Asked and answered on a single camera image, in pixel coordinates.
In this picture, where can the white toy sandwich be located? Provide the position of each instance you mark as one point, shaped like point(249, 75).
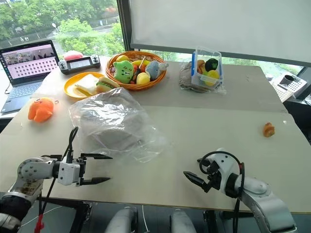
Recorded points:
point(87, 83)

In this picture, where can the round yellow plush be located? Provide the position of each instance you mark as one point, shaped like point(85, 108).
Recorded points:
point(143, 78)

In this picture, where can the white roller screen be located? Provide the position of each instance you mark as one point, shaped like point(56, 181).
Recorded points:
point(218, 26)

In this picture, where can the yellow toy lemon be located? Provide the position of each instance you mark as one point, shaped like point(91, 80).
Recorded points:
point(123, 58)

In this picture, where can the plush burger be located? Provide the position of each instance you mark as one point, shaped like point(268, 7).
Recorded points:
point(107, 85)

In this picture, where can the clear plastic box blue clips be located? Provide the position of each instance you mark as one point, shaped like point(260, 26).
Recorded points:
point(194, 80)

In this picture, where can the small grey mouse plush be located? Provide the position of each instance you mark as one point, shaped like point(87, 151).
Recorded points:
point(163, 66)

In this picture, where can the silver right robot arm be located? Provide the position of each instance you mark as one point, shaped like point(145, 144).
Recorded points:
point(263, 195)

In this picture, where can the yellow plate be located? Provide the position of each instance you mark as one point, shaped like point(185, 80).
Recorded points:
point(70, 91)

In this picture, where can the large clear plastic bag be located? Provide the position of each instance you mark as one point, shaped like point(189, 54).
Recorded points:
point(136, 143)

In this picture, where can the small orange toy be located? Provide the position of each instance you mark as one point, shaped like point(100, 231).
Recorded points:
point(269, 129)

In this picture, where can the black cup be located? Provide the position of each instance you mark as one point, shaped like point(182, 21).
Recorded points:
point(289, 78)

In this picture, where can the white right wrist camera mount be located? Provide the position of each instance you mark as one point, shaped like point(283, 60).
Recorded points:
point(226, 162)

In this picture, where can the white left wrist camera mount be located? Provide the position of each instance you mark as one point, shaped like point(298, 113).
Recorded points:
point(68, 173)

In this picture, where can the dark window pillar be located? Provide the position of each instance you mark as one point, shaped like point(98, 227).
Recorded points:
point(123, 24)

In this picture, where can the yellow toy fruit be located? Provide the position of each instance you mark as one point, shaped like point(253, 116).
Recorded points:
point(211, 77)

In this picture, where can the orange wicker basket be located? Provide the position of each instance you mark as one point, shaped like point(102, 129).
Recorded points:
point(145, 86)

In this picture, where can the orange plush toy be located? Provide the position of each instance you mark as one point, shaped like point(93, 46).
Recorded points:
point(40, 109)

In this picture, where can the red pink plush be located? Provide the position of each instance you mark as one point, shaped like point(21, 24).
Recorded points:
point(73, 55)

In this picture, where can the grey rounded robot leg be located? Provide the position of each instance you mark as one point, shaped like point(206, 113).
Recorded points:
point(121, 221)
point(182, 222)

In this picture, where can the black remote controller with screen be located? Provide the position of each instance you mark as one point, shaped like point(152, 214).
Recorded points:
point(79, 64)

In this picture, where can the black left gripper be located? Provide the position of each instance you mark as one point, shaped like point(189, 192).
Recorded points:
point(82, 171)

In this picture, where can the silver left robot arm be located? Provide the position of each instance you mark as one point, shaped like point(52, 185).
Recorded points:
point(29, 172)

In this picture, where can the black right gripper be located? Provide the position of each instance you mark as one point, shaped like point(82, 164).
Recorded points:
point(214, 180)

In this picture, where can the black stick toy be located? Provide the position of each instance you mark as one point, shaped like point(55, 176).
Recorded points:
point(138, 71)

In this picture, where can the black and green toy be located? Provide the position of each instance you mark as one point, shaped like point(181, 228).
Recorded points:
point(212, 64)

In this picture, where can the blue grey plush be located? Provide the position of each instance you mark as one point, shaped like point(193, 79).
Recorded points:
point(153, 70)

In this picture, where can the yellow toy banana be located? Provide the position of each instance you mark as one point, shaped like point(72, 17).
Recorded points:
point(139, 63)

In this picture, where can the green square plush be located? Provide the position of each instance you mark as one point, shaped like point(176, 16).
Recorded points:
point(123, 71)

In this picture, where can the orange brown toy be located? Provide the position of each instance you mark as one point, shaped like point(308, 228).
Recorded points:
point(200, 66)

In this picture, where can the dark laptop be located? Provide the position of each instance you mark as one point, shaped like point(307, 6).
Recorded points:
point(26, 72)

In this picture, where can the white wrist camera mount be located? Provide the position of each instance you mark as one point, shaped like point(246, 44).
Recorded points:
point(68, 173)
point(226, 162)

